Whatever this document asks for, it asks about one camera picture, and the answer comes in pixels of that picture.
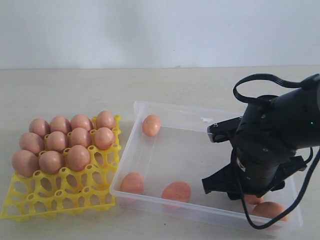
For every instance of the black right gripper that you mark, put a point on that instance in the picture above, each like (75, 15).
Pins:
(251, 179)

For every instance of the brown egg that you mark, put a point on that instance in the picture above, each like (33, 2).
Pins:
(57, 141)
(80, 136)
(151, 125)
(60, 124)
(40, 127)
(50, 162)
(25, 163)
(105, 119)
(179, 191)
(78, 158)
(104, 138)
(133, 183)
(268, 209)
(253, 200)
(81, 121)
(31, 142)

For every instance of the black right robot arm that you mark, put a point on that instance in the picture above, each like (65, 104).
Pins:
(265, 140)

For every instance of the clear plastic bin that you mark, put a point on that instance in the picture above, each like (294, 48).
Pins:
(181, 151)

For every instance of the yellow plastic egg tray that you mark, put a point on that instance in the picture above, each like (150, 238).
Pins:
(68, 192)

